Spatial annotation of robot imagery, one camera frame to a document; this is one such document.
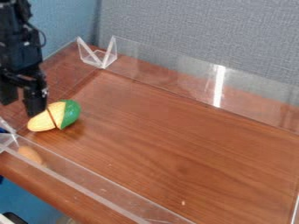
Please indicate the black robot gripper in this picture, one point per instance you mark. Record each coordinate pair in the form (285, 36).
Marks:
(20, 57)

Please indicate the yellow green toy corn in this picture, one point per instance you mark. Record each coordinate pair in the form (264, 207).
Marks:
(57, 116)

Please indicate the clear acrylic left bracket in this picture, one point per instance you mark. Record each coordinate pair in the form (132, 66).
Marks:
(8, 136)

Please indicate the clear acrylic corner bracket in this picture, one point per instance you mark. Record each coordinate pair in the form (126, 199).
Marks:
(97, 58)

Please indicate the clear acrylic front wall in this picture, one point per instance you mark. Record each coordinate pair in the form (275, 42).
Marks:
(81, 193)

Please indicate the clear acrylic wall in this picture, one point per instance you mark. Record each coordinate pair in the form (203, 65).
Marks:
(241, 93)
(81, 193)

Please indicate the clear acrylic back wall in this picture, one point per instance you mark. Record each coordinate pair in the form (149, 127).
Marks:
(241, 93)

